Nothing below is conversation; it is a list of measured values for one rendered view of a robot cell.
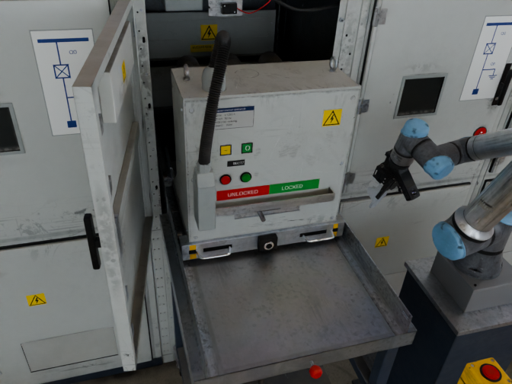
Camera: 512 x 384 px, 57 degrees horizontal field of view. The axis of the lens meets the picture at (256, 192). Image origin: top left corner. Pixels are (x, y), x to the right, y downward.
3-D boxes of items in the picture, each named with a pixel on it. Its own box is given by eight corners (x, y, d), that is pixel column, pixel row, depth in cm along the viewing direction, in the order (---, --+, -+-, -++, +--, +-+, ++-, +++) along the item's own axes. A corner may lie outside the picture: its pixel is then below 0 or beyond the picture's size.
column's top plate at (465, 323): (479, 252, 177) (481, 248, 176) (542, 318, 152) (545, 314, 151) (403, 264, 169) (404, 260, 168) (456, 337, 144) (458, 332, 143)
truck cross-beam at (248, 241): (342, 235, 160) (345, 222, 156) (182, 260, 146) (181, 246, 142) (336, 226, 164) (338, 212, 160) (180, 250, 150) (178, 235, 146)
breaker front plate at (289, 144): (336, 225, 157) (362, 89, 129) (190, 248, 144) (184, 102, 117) (334, 223, 158) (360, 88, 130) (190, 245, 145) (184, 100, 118)
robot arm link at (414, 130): (417, 137, 139) (400, 119, 143) (404, 162, 147) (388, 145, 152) (437, 131, 142) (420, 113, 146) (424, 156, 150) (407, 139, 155)
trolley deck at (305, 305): (411, 344, 134) (417, 330, 130) (193, 395, 118) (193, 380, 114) (319, 204, 186) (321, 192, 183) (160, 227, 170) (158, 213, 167)
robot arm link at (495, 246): (513, 245, 147) (529, 210, 139) (484, 258, 141) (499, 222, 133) (482, 223, 155) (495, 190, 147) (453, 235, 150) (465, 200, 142)
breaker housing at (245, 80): (337, 223, 157) (363, 85, 130) (188, 246, 145) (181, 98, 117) (286, 148, 197) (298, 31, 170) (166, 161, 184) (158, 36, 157)
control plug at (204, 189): (216, 229, 130) (216, 176, 120) (198, 232, 128) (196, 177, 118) (210, 212, 136) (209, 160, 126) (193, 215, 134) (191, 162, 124)
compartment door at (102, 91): (109, 372, 116) (48, 86, 74) (135, 215, 168) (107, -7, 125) (137, 370, 117) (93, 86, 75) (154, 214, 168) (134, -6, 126)
